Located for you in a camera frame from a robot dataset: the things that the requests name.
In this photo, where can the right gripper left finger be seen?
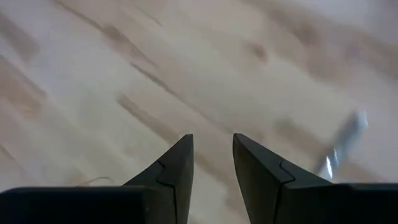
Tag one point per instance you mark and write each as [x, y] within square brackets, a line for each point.
[140, 202]

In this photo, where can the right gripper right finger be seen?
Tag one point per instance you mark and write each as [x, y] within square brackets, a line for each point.
[295, 202]

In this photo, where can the plain silver spoon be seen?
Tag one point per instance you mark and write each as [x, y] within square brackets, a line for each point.
[343, 143]

